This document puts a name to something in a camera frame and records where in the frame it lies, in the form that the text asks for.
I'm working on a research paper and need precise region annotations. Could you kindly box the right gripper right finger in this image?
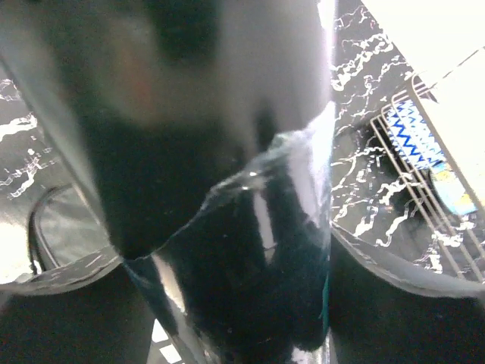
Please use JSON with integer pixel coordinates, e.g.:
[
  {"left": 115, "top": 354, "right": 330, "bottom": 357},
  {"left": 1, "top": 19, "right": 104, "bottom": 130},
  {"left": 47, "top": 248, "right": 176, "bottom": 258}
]
[{"left": 329, "top": 225, "right": 484, "bottom": 363}]

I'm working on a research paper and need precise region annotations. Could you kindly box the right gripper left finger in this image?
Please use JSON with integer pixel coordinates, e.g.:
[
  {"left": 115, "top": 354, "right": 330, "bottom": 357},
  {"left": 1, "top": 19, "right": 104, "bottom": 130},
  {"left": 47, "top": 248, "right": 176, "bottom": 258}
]
[{"left": 1, "top": 261, "right": 154, "bottom": 363}]

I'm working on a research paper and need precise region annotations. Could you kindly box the black shuttlecock tube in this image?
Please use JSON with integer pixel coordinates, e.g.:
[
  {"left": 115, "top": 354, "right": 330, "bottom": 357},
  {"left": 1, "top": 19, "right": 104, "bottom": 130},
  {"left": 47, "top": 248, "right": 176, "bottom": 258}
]
[{"left": 1, "top": 1, "right": 336, "bottom": 363}]

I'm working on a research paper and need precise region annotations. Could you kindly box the light blue butterfly cup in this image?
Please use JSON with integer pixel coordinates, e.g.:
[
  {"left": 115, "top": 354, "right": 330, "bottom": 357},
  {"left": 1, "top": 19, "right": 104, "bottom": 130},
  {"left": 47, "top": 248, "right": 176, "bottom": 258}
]
[{"left": 430, "top": 162, "right": 477, "bottom": 216}]

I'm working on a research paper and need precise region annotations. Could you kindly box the blue white patterned bowl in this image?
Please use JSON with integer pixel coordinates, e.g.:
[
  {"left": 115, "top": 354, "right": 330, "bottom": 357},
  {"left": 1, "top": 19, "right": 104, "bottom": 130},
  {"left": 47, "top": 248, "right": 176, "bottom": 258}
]
[{"left": 386, "top": 100, "right": 446, "bottom": 170}]

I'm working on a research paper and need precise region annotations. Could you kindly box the dark wire dish rack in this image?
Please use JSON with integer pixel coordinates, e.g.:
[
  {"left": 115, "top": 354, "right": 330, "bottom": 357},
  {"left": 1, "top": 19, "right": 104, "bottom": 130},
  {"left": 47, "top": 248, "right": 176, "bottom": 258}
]
[{"left": 369, "top": 45, "right": 485, "bottom": 284}]

